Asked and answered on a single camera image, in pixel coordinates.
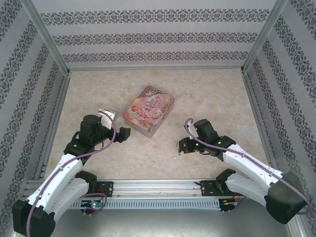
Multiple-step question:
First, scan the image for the slotted grey cable duct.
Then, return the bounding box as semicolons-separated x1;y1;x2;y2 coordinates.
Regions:
70;198;221;211

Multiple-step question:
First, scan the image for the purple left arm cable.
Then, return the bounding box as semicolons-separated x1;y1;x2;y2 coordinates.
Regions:
26;110;118;235

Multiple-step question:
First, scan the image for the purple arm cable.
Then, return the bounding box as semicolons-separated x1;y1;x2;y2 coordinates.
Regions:
185;118;313;216
26;110;118;235

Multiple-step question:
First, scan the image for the aluminium frame post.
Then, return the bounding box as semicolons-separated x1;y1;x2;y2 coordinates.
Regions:
20;0;71;75
241;0;289;74

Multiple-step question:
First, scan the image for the aluminium side rail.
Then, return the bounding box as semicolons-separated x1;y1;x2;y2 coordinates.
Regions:
34;71;72;180
239;70;281;178

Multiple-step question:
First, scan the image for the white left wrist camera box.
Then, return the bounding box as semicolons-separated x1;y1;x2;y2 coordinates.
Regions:
98;108;119;129

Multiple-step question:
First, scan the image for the pink illustrated tin box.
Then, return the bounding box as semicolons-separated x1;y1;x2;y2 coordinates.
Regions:
122;85;175;139

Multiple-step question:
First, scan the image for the grey metal sheet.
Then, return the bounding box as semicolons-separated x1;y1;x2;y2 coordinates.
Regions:
49;208;303;237

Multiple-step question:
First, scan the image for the small circuit board green light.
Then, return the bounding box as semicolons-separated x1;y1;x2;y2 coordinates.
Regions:
80;200;103;208

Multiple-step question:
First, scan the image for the aluminium mounting rail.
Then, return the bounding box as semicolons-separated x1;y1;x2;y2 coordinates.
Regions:
23;178;294;198

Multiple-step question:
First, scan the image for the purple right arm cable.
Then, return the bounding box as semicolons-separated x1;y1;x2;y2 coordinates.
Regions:
185;118;313;216

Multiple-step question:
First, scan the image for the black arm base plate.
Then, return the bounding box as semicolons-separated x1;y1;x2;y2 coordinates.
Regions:
198;180;234;198
95;181;115;198

